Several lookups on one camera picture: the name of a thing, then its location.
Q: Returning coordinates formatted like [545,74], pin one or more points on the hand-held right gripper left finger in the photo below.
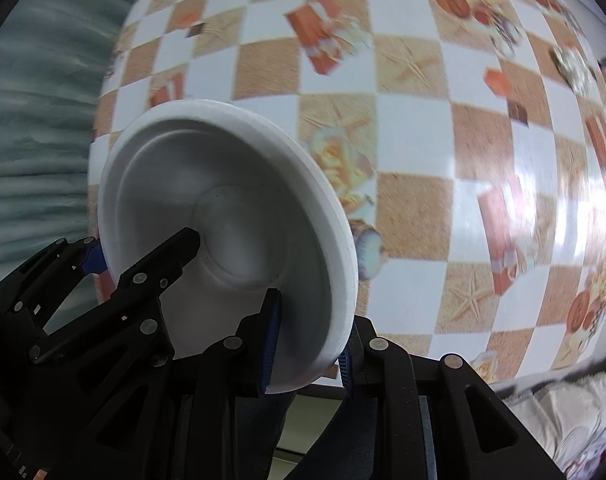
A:
[270,345]

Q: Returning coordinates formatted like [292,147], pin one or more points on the white bowl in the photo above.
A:
[233,185]

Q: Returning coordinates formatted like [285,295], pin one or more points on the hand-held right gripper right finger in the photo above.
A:
[344,367]

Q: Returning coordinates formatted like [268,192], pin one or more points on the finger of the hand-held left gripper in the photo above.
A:
[153,280]
[94,260]

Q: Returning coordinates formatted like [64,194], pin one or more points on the white cloth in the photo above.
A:
[573,410]

